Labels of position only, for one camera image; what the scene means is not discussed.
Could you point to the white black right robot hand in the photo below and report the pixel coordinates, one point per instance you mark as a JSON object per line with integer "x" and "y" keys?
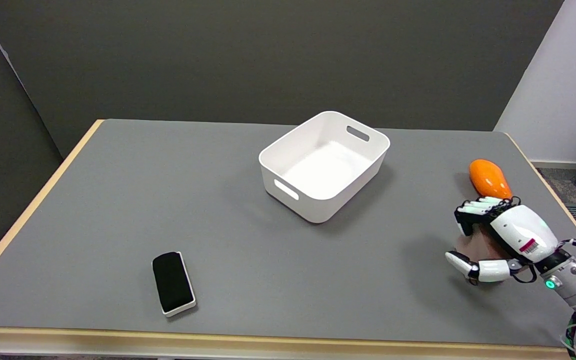
{"x": 510, "y": 239}

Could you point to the wooden cube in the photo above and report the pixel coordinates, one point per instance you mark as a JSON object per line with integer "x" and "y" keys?
{"x": 478, "y": 247}

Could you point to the orange mango toy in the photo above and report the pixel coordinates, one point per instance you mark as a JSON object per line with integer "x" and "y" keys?
{"x": 490, "y": 178}

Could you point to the white plastic storage bin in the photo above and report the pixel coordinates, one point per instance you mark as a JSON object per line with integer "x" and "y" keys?
{"x": 324, "y": 166}

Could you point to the grey table mat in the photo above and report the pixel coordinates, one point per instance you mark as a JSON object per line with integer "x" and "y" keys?
{"x": 218, "y": 240}

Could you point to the black whiteboard eraser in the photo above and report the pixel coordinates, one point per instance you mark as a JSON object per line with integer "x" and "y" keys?
{"x": 173, "y": 283}

